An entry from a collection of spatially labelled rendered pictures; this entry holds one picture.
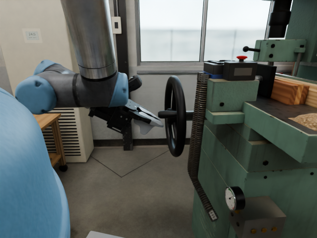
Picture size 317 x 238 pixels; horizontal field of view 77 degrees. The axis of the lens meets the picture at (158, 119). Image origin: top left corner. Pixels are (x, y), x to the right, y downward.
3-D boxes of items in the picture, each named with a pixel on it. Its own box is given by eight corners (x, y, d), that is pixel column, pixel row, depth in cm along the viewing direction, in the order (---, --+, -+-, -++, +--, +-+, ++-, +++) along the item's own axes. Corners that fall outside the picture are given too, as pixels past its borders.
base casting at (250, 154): (199, 118, 98) (200, 100, 95) (305, 114, 104) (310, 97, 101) (247, 173, 57) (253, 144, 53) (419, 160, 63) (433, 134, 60)
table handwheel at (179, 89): (163, 152, 85) (160, 85, 87) (208, 149, 88) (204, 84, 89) (176, 164, 57) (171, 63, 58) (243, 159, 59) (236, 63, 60)
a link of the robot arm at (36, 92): (66, 78, 38) (82, 68, 48) (4, 79, 37) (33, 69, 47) (73, 116, 41) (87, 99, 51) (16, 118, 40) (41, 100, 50)
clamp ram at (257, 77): (234, 90, 68) (237, 63, 65) (254, 90, 69) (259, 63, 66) (247, 97, 60) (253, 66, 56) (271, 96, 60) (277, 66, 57)
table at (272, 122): (181, 93, 93) (181, 80, 91) (243, 91, 96) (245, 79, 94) (254, 168, 37) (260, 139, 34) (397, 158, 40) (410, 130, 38)
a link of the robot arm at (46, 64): (25, 88, 49) (41, 80, 56) (69, 108, 51) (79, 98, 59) (35, 59, 46) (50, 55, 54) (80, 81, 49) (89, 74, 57)
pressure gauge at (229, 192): (222, 204, 59) (225, 181, 56) (234, 203, 59) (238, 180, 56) (232, 221, 53) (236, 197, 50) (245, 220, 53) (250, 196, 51)
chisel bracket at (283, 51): (251, 64, 72) (255, 39, 69) (287, 64, 74) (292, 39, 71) (263, 66, 65) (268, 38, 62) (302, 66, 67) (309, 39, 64)
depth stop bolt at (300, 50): (288, 75, 68) (295, 45, 64) (294, 75, 68) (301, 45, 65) (293, 76, 66) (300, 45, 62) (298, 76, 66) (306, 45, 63)
